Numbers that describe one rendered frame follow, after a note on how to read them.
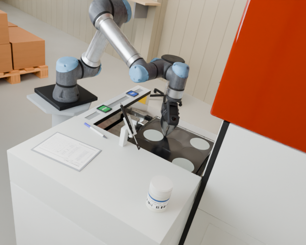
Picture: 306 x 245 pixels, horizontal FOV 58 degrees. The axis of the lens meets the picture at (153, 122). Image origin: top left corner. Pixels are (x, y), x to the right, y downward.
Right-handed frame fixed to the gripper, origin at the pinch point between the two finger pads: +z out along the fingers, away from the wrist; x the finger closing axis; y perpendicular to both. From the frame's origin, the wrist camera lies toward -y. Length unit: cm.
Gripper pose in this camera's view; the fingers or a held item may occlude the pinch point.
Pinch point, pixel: (166, 134)
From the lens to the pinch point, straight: 135.6
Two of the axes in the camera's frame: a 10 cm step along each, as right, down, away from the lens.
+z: -1.8, 8.5, 5.0
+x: -9.8, -0.9, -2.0
